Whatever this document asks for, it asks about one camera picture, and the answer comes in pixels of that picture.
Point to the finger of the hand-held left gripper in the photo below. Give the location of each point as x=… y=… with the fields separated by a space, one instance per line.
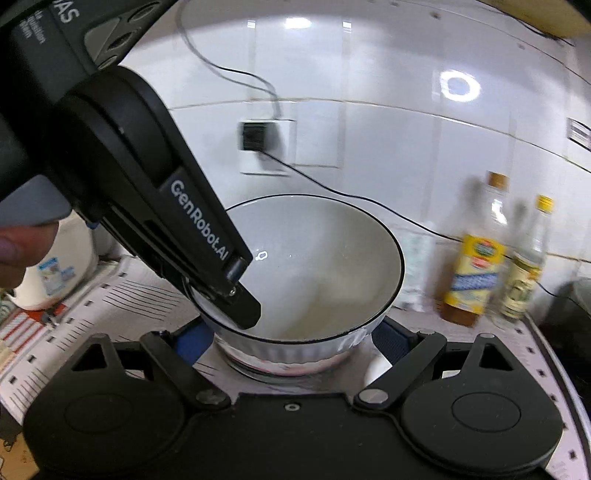
x=147 y=244
x=207 y=235

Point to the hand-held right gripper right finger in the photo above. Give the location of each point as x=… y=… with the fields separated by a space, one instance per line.
x=390 y=341

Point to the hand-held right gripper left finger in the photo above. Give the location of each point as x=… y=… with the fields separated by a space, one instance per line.
x=194 y=344

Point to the white ribbed bowl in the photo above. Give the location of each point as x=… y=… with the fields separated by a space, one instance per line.
x=318 y=267

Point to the person's left hand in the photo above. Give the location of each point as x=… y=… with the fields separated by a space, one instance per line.
x=23 y=249

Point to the clear plastic bag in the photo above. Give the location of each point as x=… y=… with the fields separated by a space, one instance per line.
x=418 y=272

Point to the striped counter mat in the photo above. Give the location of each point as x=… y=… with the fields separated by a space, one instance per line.
x=92 y=300

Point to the white jug with blue label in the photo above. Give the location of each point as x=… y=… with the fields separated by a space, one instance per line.
x=55 y=272

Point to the black plug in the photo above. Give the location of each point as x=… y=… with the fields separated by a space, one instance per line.
x=253 y=136

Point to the oil bottle with yellow label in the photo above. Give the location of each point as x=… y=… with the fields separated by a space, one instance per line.
x=478 y=272

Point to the clear bottle with olive label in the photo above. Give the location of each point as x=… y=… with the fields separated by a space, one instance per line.
x=524 y=277

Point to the red patterned packet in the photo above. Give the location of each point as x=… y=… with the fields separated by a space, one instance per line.
x=23 y=337

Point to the black appliance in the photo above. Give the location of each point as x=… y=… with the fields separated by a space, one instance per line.
x=572 y=332

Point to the wooden shelf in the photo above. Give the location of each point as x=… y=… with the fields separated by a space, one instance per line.
x=545 y=18

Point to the white wall socket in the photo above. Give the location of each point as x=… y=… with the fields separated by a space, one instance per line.
x=281 y=147

